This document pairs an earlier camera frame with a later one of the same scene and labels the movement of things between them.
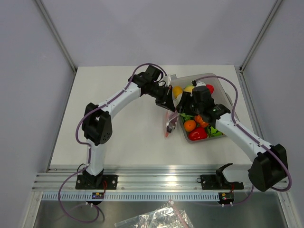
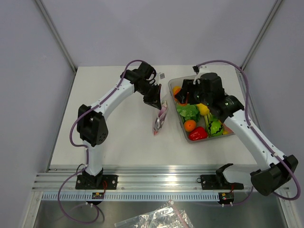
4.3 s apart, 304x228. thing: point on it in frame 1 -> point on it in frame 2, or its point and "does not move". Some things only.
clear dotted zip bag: x=172 y=117 -> x=161 y=117
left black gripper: x=166 y=100 -> x=155 y=100
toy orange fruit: x=176 y=90 does not move
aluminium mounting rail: x=138 y=180 does not move
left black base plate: x=108 y=182 does not move
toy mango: x=189 y=125 does not move
